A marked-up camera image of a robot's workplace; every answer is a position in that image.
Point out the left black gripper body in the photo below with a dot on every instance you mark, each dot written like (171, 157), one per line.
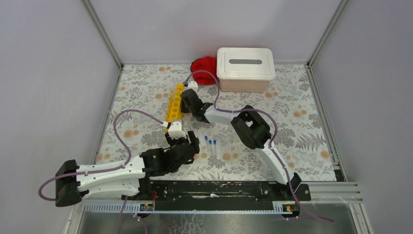
(180, 142)

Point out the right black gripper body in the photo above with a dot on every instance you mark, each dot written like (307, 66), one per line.
(185, 109)

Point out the clear tube blue cap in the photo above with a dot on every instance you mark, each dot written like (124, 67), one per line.
(214, 147)
(210, 147)
(207, 144)

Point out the yellow test tube rack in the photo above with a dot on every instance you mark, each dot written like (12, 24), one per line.
(174, 106)

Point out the white plastic box lid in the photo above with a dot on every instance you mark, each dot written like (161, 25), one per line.
(245, 64)

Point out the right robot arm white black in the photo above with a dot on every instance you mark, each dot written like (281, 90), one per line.
(255, 128)

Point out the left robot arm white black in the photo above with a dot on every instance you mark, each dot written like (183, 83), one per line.
(125, 178)

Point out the floral table mat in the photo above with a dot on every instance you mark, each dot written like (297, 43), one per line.
(203, 133)

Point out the red cloth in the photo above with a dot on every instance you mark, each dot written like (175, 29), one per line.
(201, 68)

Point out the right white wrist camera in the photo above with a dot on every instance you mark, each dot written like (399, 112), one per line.
(192, 85)

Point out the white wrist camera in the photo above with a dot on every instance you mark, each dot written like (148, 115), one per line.
(192, 85)
(175, 129)

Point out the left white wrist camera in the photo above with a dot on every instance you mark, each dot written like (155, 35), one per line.
(175, 129)

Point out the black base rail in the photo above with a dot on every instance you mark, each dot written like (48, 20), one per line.
(211, 192)

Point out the white slotted cable duct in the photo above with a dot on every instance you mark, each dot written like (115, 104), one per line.
(187, 208)

